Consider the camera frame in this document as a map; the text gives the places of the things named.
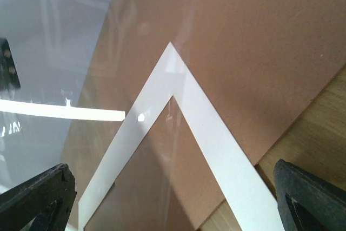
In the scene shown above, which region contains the clear acrylic sheet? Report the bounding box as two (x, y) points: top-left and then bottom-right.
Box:
(1, 0), (202, 230)

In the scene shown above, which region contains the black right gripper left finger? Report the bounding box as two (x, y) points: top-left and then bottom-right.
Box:
(1, 163), (76, 230)

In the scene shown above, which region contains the brown backing board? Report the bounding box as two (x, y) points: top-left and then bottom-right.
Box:
(59, 0), (346, 231)

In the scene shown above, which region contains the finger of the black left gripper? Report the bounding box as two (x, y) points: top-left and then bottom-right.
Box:
(1, 38), (21, 92)

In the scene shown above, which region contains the white photo mat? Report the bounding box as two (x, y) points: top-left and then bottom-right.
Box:
(1, 44), (283, 230)

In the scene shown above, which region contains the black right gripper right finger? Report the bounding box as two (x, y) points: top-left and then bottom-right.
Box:
(273, 159), (345, 230)

